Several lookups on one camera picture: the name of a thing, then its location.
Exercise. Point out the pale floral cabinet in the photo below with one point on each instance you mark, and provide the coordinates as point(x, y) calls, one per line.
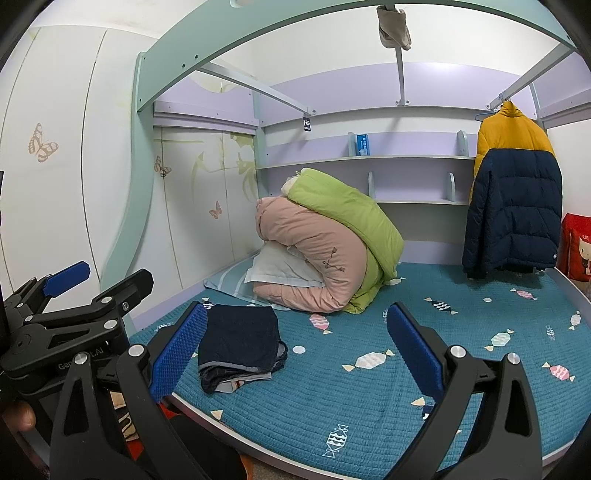
point(203, 184)

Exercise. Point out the dark blue denim jeans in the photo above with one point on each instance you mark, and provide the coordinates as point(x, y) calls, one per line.
point(240, 341)

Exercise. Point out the grey hanging cloth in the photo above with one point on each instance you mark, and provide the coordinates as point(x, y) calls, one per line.
point(393, 27)

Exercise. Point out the lavender wall shelf unit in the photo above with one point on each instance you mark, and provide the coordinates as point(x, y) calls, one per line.
point(351, 164)

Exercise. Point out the navy and yellow puffer jacket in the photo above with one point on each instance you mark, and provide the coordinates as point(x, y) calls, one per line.
point(512, 198)

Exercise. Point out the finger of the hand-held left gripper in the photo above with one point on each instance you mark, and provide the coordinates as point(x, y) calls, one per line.
point(64, 277)
point(124, 293)

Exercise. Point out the striped blue pillow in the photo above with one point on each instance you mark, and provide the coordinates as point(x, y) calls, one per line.
point(226, 284)

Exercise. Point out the white butterfly wardrobe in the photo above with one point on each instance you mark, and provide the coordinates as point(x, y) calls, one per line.
point(60, 161)

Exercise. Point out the grey metal clothes rail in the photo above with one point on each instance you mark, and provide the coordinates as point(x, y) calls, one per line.
point(535, 74)

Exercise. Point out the mint green loft bed frame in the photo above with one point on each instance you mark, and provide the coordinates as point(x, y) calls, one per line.
point(184, 41)

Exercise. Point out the teal candy print bed mat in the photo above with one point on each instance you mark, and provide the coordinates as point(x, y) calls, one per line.
point(300, 392)

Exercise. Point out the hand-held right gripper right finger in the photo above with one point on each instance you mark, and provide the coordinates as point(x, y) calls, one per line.
point(411, 346)

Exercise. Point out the red cartoon bag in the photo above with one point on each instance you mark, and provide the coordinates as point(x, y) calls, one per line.
point(577, 249)

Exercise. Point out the white pillow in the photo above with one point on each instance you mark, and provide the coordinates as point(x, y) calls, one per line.
point(277, 267)

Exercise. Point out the small blue box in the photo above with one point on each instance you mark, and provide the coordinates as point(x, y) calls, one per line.
point(362, 144)

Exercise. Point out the light blue clothes hanger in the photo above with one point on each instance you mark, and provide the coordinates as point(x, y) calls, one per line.
point(489, 110)

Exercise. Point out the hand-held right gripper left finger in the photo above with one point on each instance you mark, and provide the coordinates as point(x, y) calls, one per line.
point(180, 355)

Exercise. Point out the small dark hanging tag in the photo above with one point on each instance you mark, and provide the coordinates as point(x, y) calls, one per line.
point(307, 123)

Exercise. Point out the person's left hand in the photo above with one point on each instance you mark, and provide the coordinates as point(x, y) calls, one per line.
point(18, 415)

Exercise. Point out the green quilt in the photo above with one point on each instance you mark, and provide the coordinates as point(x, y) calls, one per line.
point(351, 217)

